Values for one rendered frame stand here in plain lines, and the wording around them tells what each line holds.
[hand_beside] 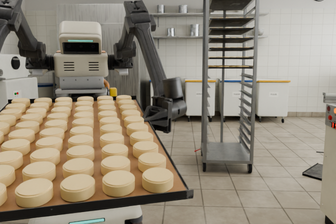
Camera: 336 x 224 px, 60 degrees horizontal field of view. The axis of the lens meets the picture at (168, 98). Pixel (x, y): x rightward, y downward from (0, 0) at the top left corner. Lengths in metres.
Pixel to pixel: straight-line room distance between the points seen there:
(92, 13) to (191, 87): 2.11
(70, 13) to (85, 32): 3.82
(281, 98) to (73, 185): 5.16
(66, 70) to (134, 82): 3.44
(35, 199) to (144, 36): 0.77
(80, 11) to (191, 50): 2.18
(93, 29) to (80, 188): 1.20
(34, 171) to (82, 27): 1.15
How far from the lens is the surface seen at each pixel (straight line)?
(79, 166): 0.52
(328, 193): 2.27
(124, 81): 5.03
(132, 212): 1.78
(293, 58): 6.22
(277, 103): 5.49
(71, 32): 1.56
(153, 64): 1.04
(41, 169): 0.52
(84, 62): 1.60
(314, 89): 6.41
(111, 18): 5.15
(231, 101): 5.30
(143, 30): 1.12
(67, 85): 1.59
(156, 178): 0.47
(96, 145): 0.64
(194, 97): 5.22
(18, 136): 0.68
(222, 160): 2.95
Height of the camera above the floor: 1.12
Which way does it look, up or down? 7 degrees down
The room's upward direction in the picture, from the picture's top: straight up
